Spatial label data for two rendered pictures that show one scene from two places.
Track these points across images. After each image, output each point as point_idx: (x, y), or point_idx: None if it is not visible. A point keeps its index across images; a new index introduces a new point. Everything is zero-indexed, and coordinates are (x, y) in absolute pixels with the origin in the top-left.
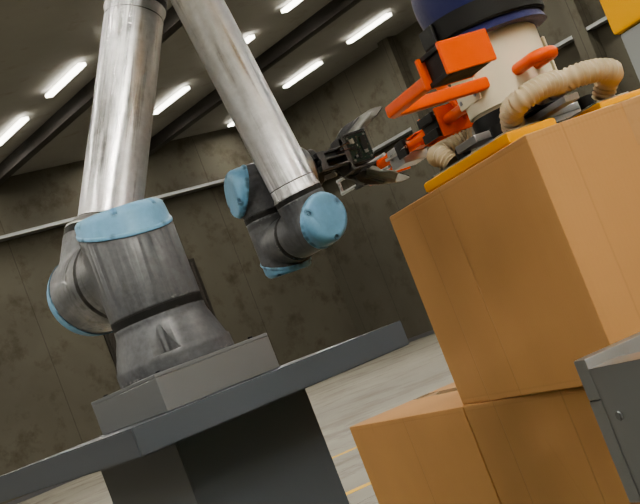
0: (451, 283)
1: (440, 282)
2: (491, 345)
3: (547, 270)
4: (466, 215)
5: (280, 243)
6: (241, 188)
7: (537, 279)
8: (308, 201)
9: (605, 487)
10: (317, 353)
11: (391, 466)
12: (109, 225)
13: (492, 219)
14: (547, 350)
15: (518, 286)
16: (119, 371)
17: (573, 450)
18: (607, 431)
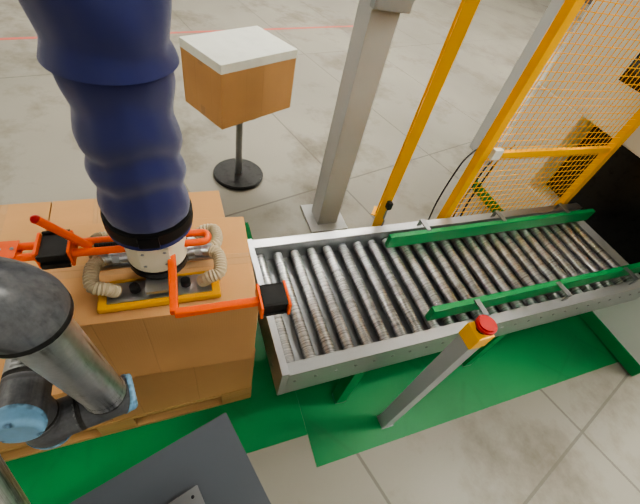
0: (117, 349)
1: (100, 350)
2: (145, 363)
3: (230, 338)
4: (167, 327)
5: (88, 427)
6: (44, 424)
7: (218, 341)
8: (133, 394)
9: (201, 380)
10: (252, 466)
11: None
12: None
13: (196, 327)
14: (202, 358)
15: (197, 344)
16: None
17: (187, 377)
18: (283, 385)
